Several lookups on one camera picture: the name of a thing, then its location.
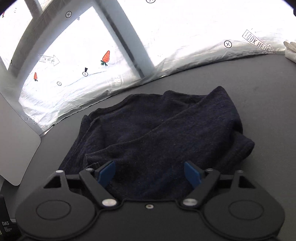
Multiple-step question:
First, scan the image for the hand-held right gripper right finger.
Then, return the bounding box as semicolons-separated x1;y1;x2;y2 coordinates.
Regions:
181;160;256;207

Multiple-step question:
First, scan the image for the navy blue sweater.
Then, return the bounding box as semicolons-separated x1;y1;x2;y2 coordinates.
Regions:
58;86;255;201

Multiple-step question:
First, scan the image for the white rounded board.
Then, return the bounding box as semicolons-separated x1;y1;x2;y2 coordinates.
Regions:
0;92;41;186

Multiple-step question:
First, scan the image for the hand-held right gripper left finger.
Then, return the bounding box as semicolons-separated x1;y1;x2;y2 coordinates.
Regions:
43;161;119;208

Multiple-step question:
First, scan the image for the white printed window sheet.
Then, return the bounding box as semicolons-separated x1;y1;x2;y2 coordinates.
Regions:
0;0;296;137

